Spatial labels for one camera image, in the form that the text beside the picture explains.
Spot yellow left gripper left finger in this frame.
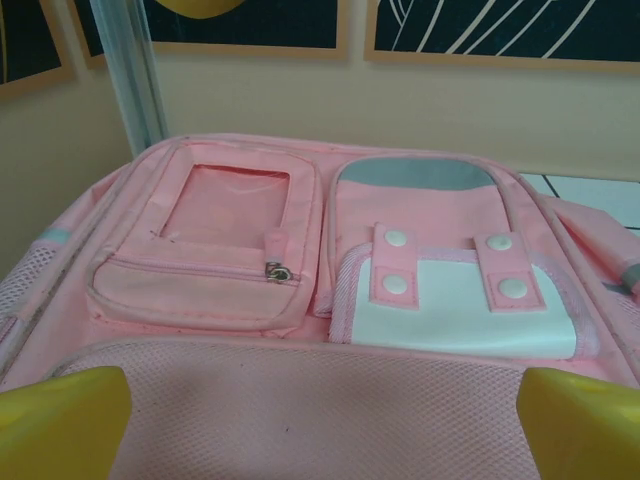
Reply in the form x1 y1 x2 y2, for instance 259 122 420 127
0 366 134 480

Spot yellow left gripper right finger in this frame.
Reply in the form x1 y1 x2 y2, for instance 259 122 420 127
517 367 640 480

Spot pink student backpack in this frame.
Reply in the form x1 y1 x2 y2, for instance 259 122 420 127
0 132 640 480

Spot aluminium frame post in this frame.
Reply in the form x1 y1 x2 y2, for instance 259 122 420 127
97 0 170 157

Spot dark wall panel pink outline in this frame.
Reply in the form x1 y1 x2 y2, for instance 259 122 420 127
0 0 76 104

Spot dark wall panel golden lines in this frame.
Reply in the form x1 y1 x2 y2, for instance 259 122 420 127
67 0 109 70

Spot dark wall panel fern leaves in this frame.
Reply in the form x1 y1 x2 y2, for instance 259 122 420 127
363 0 640 76

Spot dark wall panel orange oval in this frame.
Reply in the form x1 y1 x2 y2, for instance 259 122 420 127
142 0 350 62

